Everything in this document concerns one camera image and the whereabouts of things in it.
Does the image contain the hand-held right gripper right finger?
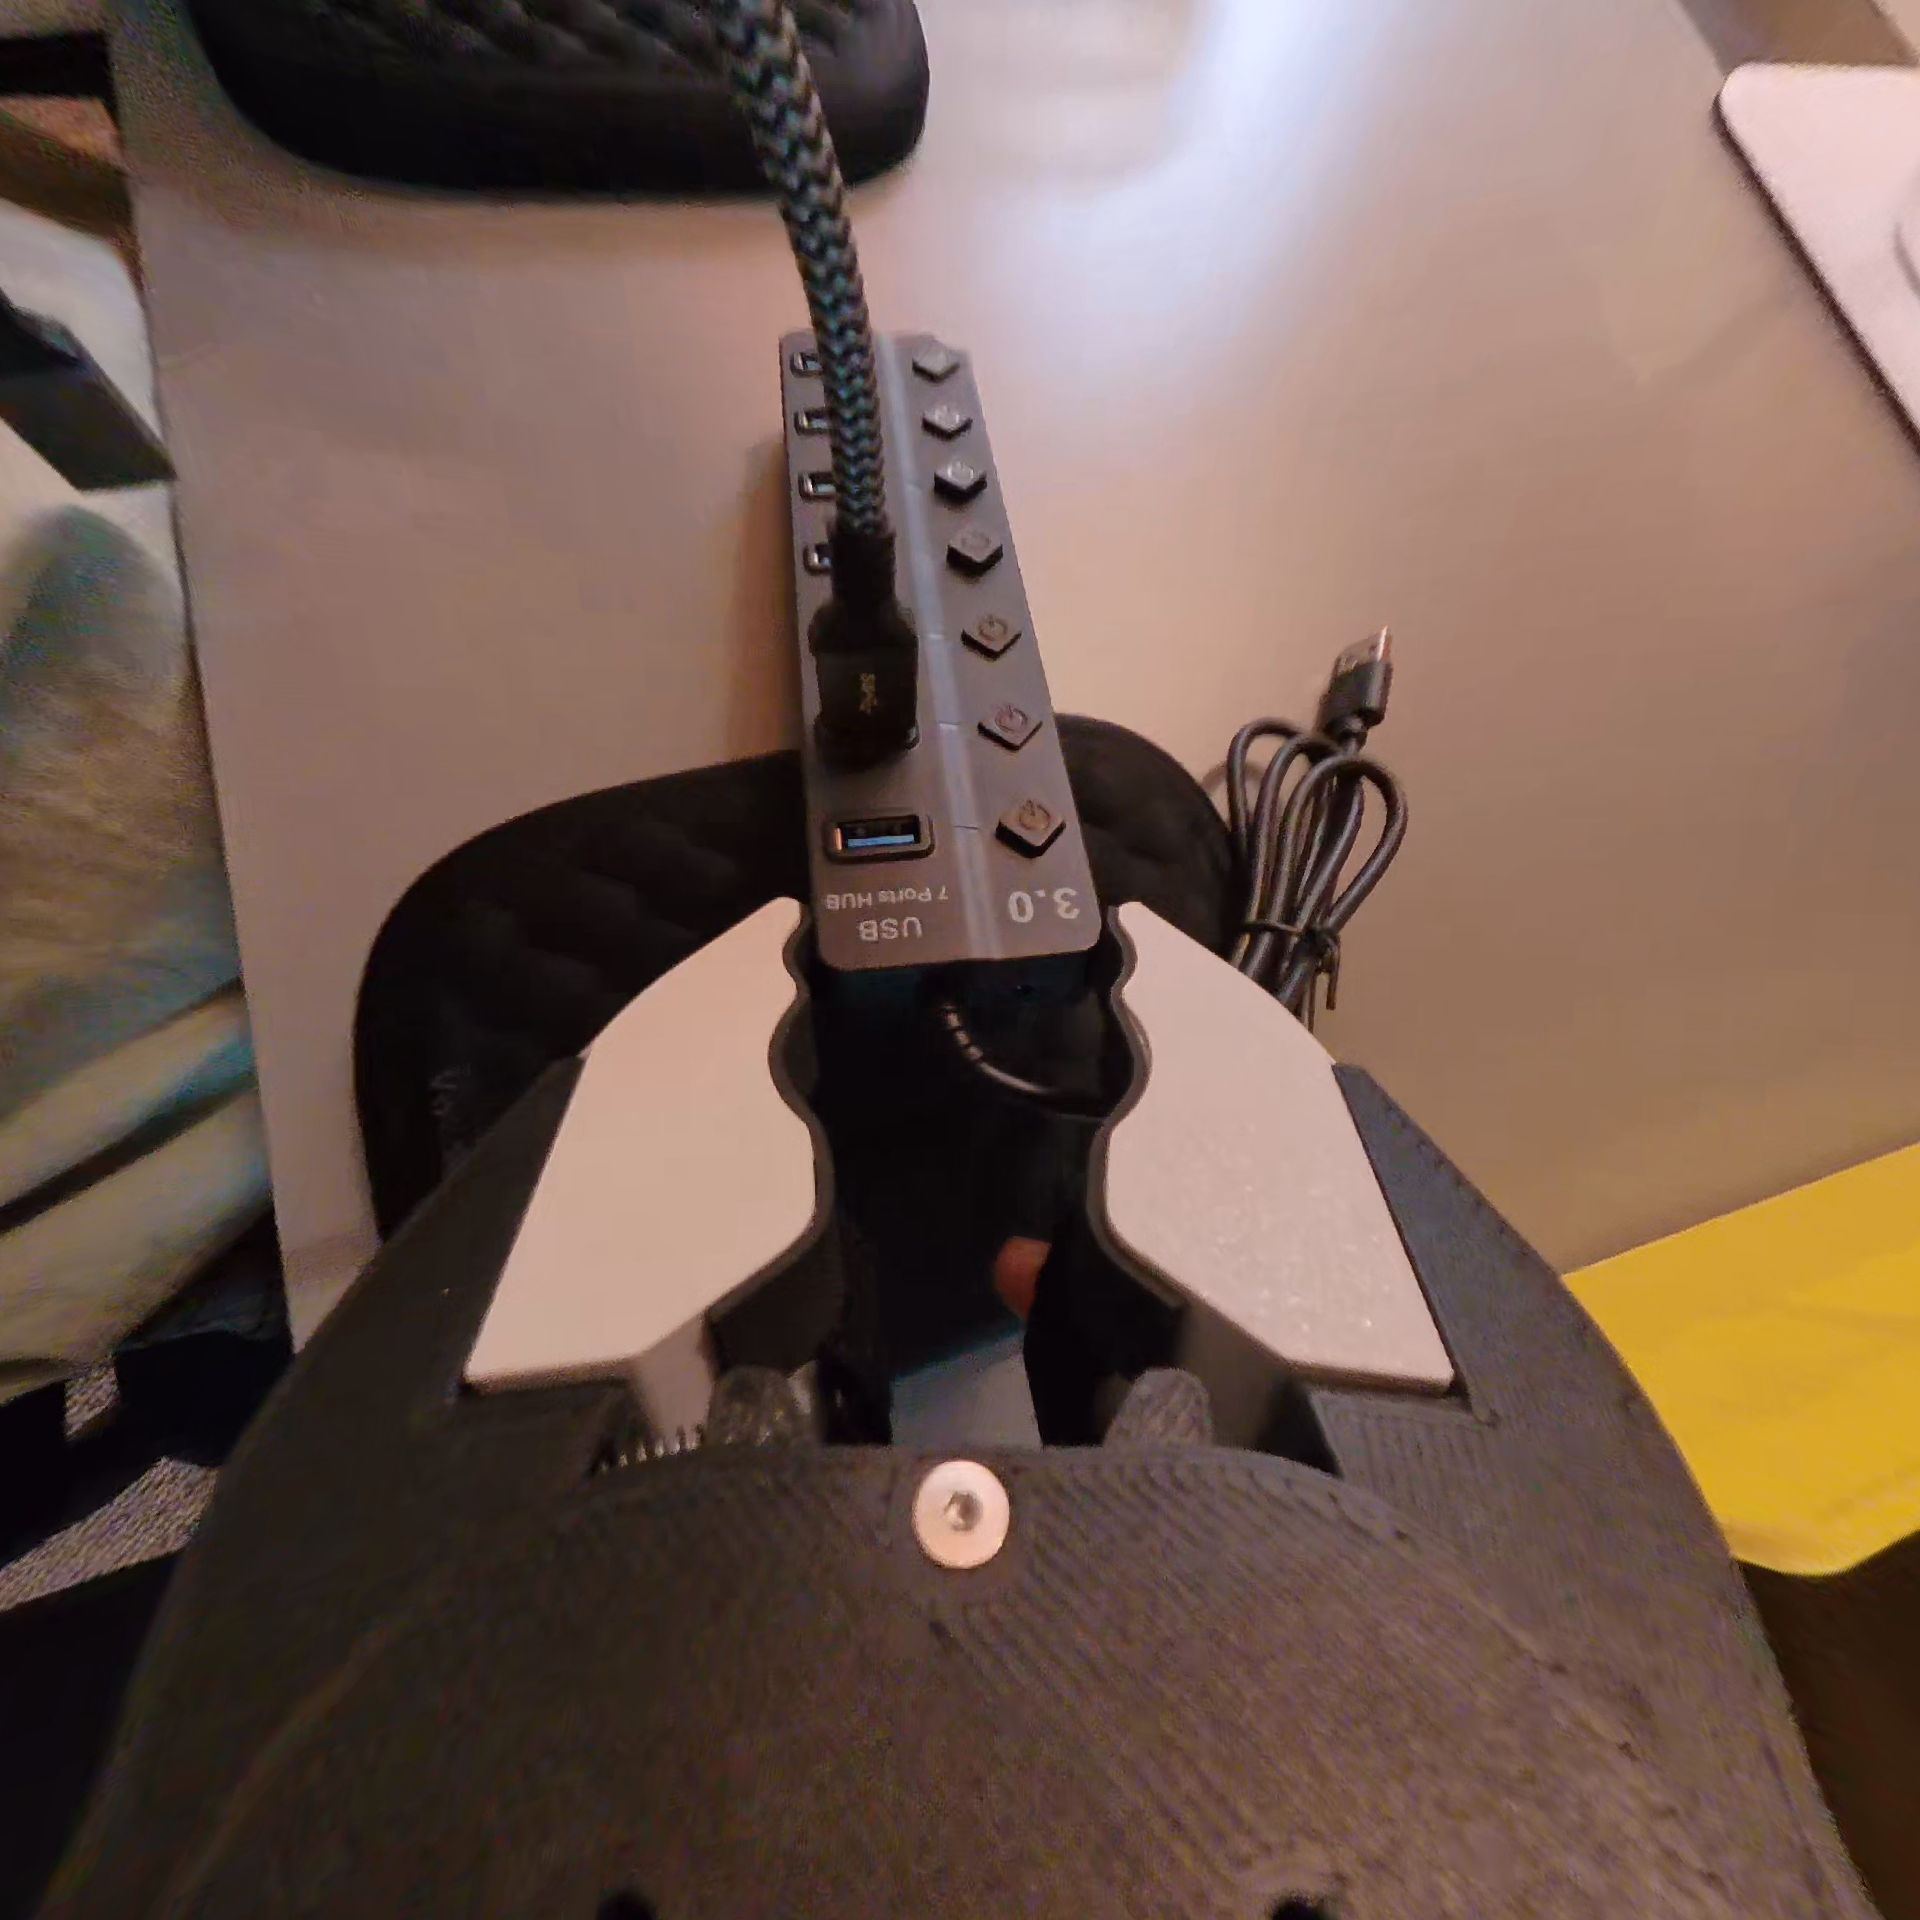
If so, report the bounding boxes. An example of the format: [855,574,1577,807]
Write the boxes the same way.
[1095,897,1461,1398]

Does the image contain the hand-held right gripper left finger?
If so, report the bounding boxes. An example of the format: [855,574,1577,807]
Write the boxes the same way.
[462,897,841,1421]

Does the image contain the black hub cable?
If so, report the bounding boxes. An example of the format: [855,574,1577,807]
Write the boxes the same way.
[930,991,1103,1113]

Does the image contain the thin black cable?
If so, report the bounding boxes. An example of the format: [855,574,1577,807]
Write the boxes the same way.
[1223,626,1412,1029]

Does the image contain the yellow plastic bin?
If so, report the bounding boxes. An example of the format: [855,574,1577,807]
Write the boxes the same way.
[1558,1141,1920,1577]

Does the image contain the black usb hub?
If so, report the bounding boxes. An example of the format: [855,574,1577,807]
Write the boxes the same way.
[777,330,1114,992]

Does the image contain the braided usb cable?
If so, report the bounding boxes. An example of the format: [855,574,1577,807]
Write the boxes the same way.
[719,0,924,776]

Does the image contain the black quilted pad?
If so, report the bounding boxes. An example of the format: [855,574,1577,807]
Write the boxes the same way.
[186,0,933,197]
[351,718,1239,1249]

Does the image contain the beige cloth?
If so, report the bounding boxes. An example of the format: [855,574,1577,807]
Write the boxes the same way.
[0,194,294,1354]

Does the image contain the silver laptop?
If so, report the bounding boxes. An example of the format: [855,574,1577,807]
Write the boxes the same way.
[1714,59,1920,453]

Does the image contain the black strap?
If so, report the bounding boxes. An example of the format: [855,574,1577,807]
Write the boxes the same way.
[0,286,177,496]

